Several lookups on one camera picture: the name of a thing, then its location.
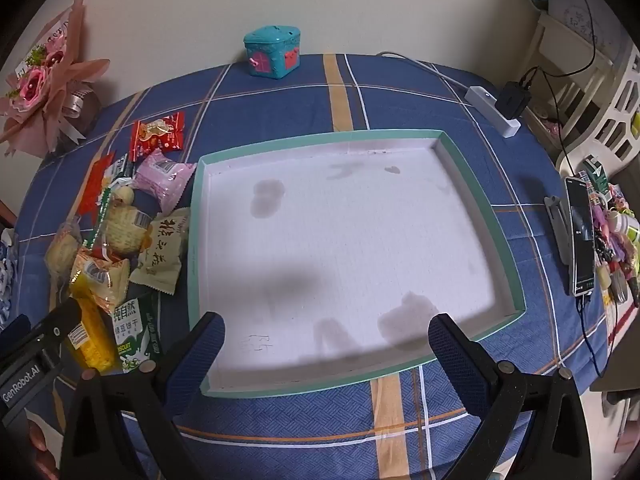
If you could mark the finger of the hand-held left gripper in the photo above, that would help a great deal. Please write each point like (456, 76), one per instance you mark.
(14, 327)
(57, 321)

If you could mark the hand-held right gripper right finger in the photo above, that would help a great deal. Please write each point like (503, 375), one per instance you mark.
(457, 360)

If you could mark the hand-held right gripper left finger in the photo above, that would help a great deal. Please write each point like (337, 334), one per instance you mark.
(200, 355)

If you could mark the orange yellow snack packet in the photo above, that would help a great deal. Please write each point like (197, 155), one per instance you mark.
(97, 276)

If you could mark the clear round cake packet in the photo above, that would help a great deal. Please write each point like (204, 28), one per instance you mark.
(61, 255)

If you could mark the green white biscuit packet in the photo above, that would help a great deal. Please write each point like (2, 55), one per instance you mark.
(132, 330)

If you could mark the clear cake packet green edges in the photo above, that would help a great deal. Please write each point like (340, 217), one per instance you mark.
(125, 227)

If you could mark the teal-rimmed white tray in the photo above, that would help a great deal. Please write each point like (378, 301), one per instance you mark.
(350, 235)

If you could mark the red twisted snack packet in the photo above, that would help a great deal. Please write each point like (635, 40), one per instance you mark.
(156, 136)

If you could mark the person's left hand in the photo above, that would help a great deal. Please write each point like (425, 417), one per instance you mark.
(40, 440)

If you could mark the blue white packet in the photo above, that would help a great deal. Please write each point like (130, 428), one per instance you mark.
(6, 270)

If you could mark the beige snack packet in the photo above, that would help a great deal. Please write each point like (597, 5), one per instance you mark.
(160, 250)

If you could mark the blue plaid tablecloth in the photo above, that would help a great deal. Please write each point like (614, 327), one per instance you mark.
(300, 430)

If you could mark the slim red sachet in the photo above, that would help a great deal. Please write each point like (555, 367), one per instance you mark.
(95, 185)

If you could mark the small pale cake packet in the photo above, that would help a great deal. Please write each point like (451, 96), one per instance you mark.
(124, 195)

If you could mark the grey phone stand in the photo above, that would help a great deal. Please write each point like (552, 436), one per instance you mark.
(559, 230)

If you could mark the green white striped snack packet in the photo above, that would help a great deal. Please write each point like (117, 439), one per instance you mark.
(118, 167)

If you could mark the smartphone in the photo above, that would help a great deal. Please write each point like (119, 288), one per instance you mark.
(581, 235)

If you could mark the pink snack packet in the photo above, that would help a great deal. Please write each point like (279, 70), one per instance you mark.
(162, 177)

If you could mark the pile of small toys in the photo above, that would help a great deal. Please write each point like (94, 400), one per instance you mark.
(617, 230)

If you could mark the brown rounded object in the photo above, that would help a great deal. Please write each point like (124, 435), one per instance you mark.
(89, 110)

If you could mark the pink flower bouquet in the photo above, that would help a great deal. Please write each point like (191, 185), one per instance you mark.
(42, 75)

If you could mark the white power strip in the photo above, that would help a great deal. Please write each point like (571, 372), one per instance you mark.
(492, 110)

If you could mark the black charger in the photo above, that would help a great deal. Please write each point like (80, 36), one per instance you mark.
(512, 99)

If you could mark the white plastic rack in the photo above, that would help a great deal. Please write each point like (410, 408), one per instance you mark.
(610, 100)

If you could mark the teal toy box pink door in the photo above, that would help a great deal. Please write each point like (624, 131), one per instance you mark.
(272, 52)

